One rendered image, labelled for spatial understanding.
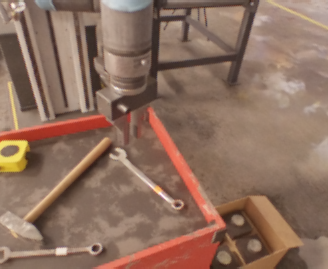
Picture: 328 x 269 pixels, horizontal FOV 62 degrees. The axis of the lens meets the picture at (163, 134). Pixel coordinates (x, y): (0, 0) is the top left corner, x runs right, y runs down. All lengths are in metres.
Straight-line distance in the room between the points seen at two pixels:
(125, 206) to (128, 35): 0.39
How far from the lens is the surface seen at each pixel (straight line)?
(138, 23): 0.49
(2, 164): 0.79
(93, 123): 0.86
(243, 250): 1.53
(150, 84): 0.60
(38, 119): 1.94
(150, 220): 0.65
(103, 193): 0.70
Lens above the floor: 1.46
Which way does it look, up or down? 41 degrees down
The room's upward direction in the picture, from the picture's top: 5 degrees clockwise
